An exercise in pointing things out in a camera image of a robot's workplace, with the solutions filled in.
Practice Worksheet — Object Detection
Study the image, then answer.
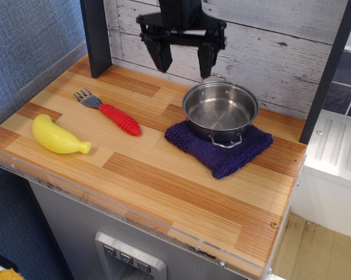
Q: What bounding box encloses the dark right vertical post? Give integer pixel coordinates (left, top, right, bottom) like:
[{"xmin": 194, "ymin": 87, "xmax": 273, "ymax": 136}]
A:
[{"xmin": 299, "ymin": 0, "xmax": 351, "ymax": 144}]

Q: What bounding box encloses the silver toy dispenser panel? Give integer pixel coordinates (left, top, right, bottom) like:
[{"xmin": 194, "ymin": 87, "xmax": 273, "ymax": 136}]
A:
[{"xmin": 95, "ymin": 231, "xmax": 168, "ymax": 279}]

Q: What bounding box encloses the dark blue folded napkin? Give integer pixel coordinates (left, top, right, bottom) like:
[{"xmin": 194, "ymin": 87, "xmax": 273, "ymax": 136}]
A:
[{"xmin": 164, "ymin": 121, "xmax": 273, "ymax": 179}]

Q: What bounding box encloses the small stainless steel pot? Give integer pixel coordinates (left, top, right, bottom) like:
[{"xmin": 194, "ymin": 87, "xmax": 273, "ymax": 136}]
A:
[{"xmin": 182, "ymin": 74, "xmax": 259, "ymax": 149}]

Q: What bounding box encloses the dark vertical post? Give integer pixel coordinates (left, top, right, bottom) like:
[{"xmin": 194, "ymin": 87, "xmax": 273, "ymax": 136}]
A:
[
  {"xmin": 80, "ymin": 0, "xmax": 112, "ymax": 78},
  {"xmin": 299, "ymin": 0, "xmax": 351, "ymax": 144}
]

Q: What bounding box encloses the red handled toy fork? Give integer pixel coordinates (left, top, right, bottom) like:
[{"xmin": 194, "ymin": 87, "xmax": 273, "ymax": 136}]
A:
[{"xmin": 74, "ymin": 88, "xmax": 141, "ymax": 137}]

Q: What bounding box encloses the dark left vertical post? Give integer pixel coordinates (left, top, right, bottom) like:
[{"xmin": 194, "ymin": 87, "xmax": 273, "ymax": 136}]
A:
[{"xmin": 80, "ymin": 0, "xmax": 112, "ymax": 78}]

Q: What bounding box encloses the yellow plastic toy banana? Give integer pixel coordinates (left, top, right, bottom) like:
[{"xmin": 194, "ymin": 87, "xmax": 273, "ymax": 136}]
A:
[{"xmin": 32, "ymin": 114, "xmax": 91, "ymax": 154}]

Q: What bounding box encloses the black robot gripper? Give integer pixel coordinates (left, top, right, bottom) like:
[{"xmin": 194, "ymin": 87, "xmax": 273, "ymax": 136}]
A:
[{"xmin": 136, "ymin": 1, "xmax": 227, "ymax": 80}]

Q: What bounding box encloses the white ribbed drainboard counter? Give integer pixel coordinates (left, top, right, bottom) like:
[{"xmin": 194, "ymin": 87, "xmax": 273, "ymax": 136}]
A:
[{"xmin": 303, "ymin": 109, "xmax": 351, "ymax": 186}]

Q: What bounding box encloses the yellow object bottom left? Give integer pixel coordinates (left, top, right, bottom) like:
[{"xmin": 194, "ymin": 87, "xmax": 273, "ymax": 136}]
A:
[{"xmin": 0, "ymin": 269, "xmax": 24, "ymax": 280}]

